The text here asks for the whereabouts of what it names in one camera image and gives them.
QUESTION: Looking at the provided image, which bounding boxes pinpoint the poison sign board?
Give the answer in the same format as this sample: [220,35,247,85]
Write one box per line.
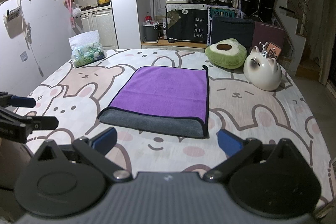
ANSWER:
[208,6,236,20]

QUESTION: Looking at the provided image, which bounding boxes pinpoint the cartoon bear tablecloth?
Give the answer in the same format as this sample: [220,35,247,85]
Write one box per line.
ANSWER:
[17,49,335,206]

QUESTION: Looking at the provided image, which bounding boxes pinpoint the maroon chair back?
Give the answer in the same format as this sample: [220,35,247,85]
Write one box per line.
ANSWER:
[251,22,286,50]

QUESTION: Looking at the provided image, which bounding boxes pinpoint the floral tissue pack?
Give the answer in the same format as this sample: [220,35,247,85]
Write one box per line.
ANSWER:
[68,30,105,68]

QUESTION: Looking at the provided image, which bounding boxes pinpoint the white ceramic cat figure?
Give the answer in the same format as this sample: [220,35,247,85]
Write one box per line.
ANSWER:
[243,46,282,91]

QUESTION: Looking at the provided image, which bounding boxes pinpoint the black have a nice day cloth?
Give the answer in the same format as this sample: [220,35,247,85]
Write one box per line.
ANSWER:
[166,9,208,43]

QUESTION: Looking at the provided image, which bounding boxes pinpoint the purple and grey towel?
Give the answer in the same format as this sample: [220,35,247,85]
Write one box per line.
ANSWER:
[97,65,210,139]

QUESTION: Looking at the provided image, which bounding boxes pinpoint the wooden low cabinet with drawers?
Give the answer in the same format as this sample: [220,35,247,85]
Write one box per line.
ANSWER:
[141,39,207,52]

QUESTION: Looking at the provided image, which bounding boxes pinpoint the white kitchen cabinet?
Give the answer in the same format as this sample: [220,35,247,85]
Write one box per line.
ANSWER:
[79,5,118,50]

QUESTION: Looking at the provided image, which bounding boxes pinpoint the grey trash bin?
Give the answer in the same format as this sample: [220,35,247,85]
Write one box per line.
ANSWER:
[143,21,161,42]

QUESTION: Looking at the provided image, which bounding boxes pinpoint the green avocado plush pillow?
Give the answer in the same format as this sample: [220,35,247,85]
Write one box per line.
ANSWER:
[205,38,247,69]

